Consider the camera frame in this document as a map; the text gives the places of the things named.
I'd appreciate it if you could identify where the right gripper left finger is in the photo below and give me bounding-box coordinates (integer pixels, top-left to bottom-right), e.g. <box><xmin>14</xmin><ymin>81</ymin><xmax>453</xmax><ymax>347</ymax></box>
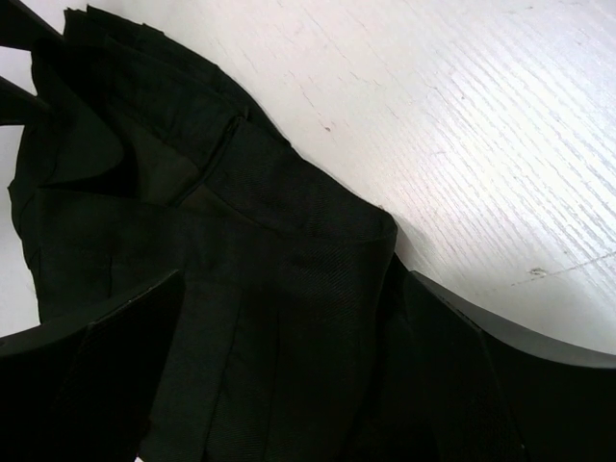
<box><xmin>1</xmin><ymin>270</ymin><xmax>185</xmax><ymax>461</ymax></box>

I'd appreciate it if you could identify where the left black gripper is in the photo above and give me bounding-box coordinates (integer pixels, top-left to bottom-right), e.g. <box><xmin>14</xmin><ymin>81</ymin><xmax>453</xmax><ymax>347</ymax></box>
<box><xmin>1</xmin><ymin>0</ymin><xmax>62</xmax><ymax>126</ymax></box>

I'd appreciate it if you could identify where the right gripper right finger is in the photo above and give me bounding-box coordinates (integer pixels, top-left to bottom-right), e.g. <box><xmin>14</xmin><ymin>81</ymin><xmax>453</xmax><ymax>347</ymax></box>
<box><xmin>404</xmin><ymin>271</ymin><xmax>615</xmax><ymax>461</ymax></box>

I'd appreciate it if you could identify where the black pleated skirt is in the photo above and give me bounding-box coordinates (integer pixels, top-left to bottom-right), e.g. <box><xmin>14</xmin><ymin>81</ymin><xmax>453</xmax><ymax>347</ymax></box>
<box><xmin>6</xmin><ymin>3</ymin><xmax>530</xmax><ymax>462</ymax></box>

